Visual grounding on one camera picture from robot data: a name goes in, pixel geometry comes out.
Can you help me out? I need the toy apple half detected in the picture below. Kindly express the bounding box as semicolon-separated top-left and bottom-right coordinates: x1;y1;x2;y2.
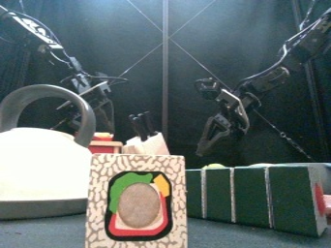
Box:
92;131;116;142

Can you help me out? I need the green toy avocado half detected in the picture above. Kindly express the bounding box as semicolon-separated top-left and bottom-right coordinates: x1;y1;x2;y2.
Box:
201;163;228;171

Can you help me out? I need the patterned box with oval picture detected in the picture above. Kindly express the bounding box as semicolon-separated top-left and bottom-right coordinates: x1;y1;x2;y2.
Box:
84;152;189;248

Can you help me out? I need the black toy knife handle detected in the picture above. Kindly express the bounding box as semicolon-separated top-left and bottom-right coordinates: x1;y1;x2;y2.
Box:
127;113;140;140
144;110;157;137
133;112;149;142

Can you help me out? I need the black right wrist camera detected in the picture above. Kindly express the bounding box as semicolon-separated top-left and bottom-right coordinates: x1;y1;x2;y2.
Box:
193;77;223;101

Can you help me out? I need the grey vertical frame pole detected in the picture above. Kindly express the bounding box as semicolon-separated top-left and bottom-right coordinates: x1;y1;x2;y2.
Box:
161;0;169;135

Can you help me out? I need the white toy kettle grey handle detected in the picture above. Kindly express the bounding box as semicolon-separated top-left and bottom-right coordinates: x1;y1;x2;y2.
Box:
0;83;99;221

